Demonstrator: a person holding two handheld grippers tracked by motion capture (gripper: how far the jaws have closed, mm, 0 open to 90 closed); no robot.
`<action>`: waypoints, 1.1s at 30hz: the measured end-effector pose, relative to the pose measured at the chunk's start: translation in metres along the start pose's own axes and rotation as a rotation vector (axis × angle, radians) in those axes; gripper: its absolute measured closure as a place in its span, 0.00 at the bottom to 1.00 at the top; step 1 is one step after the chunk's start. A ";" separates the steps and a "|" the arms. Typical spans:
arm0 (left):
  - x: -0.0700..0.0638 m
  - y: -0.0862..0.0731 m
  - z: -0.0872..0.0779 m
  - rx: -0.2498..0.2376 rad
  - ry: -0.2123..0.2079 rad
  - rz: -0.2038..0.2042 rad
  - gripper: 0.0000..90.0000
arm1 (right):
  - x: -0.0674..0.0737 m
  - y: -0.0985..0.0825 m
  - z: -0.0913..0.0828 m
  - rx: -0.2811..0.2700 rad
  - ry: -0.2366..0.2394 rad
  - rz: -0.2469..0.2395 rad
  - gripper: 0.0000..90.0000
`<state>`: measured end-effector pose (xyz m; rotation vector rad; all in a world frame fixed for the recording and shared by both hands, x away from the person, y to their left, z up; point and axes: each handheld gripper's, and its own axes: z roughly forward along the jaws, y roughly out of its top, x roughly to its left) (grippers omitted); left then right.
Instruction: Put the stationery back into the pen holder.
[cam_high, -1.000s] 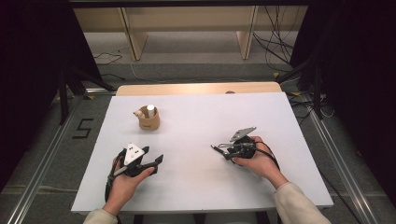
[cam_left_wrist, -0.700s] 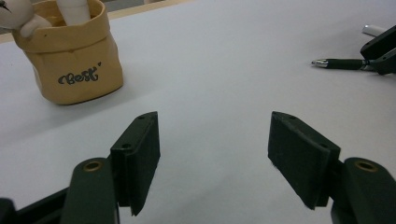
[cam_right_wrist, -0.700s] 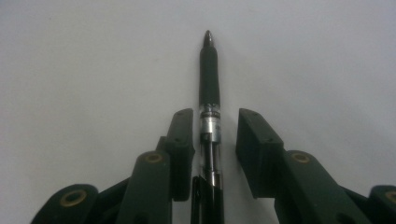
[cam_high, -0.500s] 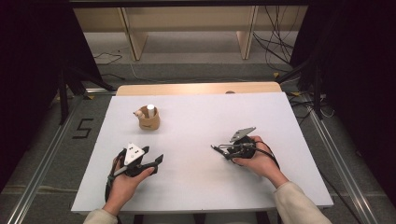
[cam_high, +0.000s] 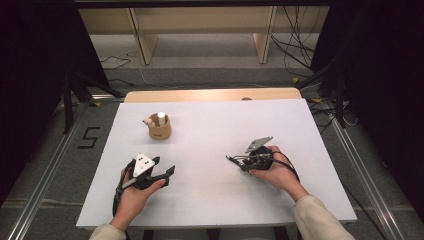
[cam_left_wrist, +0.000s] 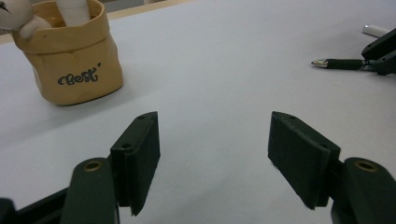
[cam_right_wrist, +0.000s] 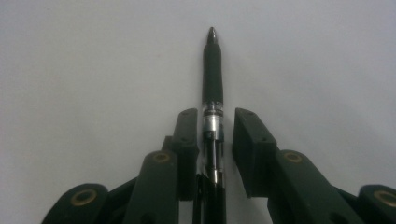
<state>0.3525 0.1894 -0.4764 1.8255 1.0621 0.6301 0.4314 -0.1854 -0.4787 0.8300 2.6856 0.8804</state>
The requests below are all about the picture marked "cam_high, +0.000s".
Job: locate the light wooden table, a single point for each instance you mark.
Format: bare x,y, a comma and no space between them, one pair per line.
200,95

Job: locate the person's left hand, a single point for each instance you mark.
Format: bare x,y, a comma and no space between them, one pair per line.
131,203

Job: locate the black metal stand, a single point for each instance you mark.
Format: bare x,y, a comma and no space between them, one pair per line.
68,106
339,96

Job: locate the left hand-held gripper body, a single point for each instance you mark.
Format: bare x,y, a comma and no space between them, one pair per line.
143,166

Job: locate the metal floor rail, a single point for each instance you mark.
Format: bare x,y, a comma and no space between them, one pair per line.
40,190
366,173

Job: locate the person's right hand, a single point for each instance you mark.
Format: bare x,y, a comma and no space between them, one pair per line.
281,176

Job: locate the light wooden shelf unit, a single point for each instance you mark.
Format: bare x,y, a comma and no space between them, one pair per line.
200,20

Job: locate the black curtain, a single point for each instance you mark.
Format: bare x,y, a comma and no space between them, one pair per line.
30,83
383,83

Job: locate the yellow tape piece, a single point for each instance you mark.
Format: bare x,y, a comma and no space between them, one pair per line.
295,80
316,100
96,104

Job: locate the white cylinder tube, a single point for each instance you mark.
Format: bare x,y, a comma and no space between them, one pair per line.
161,118

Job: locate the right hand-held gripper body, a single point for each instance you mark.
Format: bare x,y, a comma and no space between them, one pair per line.
258,160

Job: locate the small beige wooden stick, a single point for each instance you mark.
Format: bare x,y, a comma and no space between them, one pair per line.
148,122

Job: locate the tan cup with dark print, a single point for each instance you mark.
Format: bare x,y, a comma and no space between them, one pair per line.
160,132

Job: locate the small dark round item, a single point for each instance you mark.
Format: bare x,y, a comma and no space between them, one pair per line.
246,98

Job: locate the white table board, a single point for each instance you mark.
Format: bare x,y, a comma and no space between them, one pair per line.
213,133

